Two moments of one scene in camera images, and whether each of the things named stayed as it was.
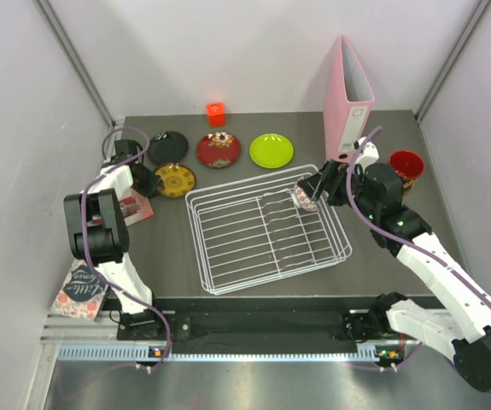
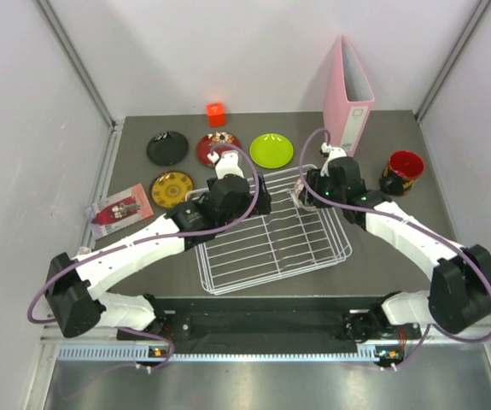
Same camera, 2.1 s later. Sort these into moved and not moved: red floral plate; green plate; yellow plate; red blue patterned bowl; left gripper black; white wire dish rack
Moved: left gripper black; yellow plate
Not moved: red blue patterned bowl; green plate; red floral plate; white wire dish rack
